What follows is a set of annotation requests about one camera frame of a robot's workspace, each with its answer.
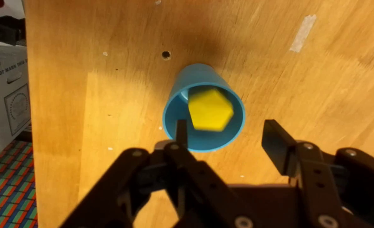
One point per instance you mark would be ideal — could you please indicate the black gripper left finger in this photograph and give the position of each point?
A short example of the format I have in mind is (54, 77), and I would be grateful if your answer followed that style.
(123, 190)

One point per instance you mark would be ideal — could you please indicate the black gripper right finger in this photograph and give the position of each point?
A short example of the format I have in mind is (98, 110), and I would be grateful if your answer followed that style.
(321, 185)

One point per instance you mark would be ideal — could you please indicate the white cardboard box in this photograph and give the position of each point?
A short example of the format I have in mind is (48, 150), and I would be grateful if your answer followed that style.
(4, 93)

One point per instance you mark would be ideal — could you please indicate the blue cup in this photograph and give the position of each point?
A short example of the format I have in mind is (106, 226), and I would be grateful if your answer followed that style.
(182, 114)

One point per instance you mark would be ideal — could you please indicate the white tape strip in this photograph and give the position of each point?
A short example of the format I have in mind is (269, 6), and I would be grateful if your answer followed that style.
(302, 33)

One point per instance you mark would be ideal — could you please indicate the yellow pentagon block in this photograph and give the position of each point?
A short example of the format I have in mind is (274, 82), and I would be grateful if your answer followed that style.
(210, 110)

